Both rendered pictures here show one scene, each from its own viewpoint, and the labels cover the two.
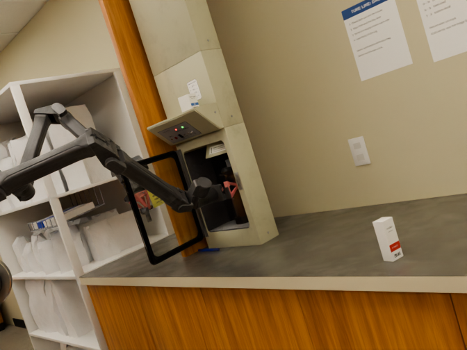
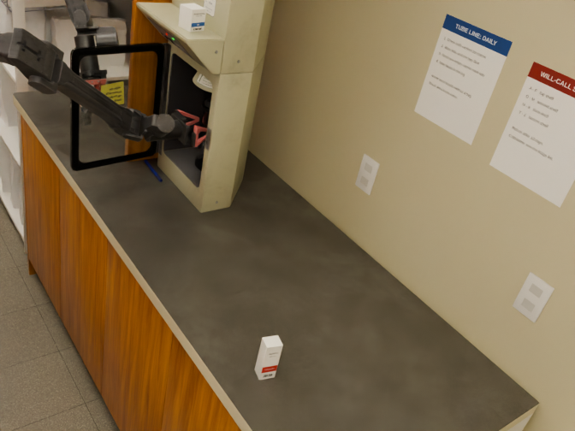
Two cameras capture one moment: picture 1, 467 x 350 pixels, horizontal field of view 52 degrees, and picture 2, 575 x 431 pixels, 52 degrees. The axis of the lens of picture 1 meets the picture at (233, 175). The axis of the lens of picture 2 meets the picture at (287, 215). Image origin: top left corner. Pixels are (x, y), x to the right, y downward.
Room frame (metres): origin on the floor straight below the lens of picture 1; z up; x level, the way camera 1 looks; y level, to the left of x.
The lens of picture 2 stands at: (0.23, -0.30, 2.00)
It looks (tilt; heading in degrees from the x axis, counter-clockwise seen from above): 32 degrees down; 0
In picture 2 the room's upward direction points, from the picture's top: 13 degrees clockwise
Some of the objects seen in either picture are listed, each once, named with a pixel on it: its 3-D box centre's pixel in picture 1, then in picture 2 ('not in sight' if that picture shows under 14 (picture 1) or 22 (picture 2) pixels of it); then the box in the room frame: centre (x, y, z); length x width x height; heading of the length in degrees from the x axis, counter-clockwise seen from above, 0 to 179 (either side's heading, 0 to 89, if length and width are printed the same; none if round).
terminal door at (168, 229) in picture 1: (164, 205); (117, 107); (1.91, 0.30, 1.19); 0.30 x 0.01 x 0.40; 139
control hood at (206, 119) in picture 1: (183, 127); (176, 37); (1.89, 0.13, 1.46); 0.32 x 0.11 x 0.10; 43
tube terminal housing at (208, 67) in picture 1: (226, 149); (224, 78); (2.01, 0.00, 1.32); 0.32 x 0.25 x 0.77; 43
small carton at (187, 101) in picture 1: (188, 103); (192, 17); (1.83, 0.08, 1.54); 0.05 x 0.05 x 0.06; 57
